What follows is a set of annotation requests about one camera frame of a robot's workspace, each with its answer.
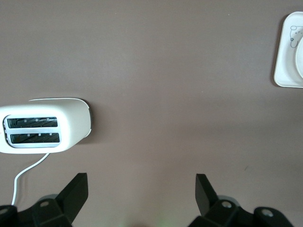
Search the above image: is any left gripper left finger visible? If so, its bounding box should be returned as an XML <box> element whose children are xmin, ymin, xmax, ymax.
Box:
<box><xmin>16</xmin><ymin>173</ymin><xmax>89</xmax><ymax>227</ymax></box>

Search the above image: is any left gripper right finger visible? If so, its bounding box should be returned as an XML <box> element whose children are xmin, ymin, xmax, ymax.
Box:
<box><xmin>189</xmin><ymin>174</ymin><xmax>255</xmax><ymax>227</ymax></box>

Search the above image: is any round cream plate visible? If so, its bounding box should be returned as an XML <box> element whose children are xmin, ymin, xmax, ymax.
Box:
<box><xmin>294</xmin><ymin>40</ymin><xmax>303</xmax><ymax>80</ymax></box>

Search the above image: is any cream rabbit print tray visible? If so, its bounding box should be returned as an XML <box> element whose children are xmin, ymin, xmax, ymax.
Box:
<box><xmin>273</xmin><ymin>11</ymin><xmax>303</xmax><ymax>89</ymax></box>

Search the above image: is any cream two-slot toaster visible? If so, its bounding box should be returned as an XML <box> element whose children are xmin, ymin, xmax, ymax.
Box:
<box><xmin>0</xmin><ymin>96</ymin><xmax>93</xmax><ymax>155</ymax></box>

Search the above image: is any brown table cover mat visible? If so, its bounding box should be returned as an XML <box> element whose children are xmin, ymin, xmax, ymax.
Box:
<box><xmin>0</xmin><ymin>0</ymin><xmax>303</xmax><ymax>227</ymax></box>

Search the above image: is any white toaster power cable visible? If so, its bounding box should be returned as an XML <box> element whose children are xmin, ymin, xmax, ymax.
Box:
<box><xmin>11</xmin><ymin>153</ymin><xmax>52</xmax><ymax>207</ymax></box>

